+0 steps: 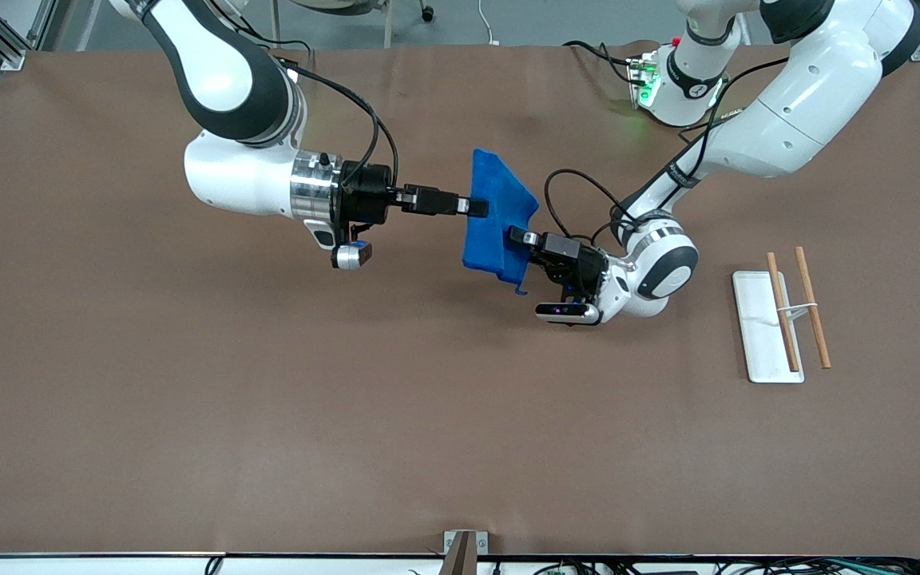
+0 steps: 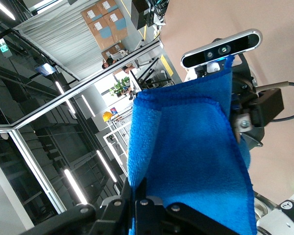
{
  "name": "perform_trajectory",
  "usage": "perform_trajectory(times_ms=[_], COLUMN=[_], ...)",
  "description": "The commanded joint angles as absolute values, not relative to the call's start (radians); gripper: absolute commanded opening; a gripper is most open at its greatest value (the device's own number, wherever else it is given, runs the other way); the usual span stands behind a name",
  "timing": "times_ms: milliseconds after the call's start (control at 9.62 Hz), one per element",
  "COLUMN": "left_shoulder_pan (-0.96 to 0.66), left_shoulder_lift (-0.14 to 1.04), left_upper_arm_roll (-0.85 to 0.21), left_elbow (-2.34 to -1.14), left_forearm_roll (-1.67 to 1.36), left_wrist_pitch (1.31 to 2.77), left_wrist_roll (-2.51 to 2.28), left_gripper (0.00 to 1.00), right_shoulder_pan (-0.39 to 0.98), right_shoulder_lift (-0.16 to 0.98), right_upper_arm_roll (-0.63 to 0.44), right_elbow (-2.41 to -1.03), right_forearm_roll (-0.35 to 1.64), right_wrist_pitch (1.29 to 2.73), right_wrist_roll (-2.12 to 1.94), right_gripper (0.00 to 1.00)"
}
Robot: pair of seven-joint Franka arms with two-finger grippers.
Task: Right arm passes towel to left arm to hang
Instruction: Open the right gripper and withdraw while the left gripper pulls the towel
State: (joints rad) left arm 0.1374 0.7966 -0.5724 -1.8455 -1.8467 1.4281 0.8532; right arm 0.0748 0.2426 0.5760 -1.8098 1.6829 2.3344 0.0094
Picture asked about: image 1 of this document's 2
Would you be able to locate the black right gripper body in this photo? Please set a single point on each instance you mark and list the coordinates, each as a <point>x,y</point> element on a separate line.
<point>369,196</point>

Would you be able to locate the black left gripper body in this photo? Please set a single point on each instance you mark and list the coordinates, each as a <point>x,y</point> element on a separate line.
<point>576,264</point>

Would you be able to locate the blue microfibre towel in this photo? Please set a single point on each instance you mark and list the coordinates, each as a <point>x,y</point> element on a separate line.
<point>496,192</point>

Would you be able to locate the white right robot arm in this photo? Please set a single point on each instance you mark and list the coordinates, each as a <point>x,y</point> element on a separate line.
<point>220,72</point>

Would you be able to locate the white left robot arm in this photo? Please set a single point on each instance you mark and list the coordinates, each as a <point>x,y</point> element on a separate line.
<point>811,96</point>

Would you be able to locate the white towel rack wooden rods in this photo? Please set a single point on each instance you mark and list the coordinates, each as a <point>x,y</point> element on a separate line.
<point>763,335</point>

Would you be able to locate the office chair base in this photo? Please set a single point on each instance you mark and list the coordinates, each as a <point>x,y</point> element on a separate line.
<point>348,6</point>

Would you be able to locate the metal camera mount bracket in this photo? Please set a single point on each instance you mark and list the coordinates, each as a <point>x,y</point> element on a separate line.
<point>464,551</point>

